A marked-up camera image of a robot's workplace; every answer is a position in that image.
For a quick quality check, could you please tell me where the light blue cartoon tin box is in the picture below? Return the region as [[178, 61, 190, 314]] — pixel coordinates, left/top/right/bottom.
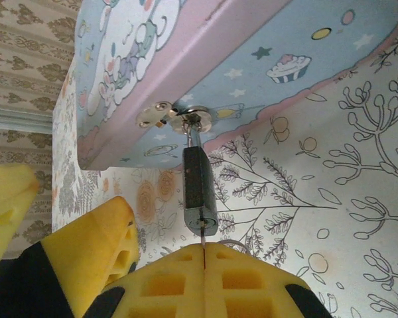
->
[[74, 0, 398, 172]]

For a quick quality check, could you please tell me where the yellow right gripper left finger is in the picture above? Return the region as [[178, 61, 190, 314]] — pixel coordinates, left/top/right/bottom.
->
[[82, 244, 206, 318]]

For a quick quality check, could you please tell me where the aluminium left corner post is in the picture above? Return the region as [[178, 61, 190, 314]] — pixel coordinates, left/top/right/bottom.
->
[[0, 105, 53, 134]]

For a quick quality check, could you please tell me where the floral table cover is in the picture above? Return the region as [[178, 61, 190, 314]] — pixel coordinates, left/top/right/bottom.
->
[[51, 46, 398, 318]]

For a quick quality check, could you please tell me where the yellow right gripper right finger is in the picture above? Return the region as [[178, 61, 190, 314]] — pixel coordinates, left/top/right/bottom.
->
[[204, 242, 333, 318]]

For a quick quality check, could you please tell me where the black padlock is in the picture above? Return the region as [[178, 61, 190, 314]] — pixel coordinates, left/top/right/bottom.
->
[[182, 112, 219, 238]]

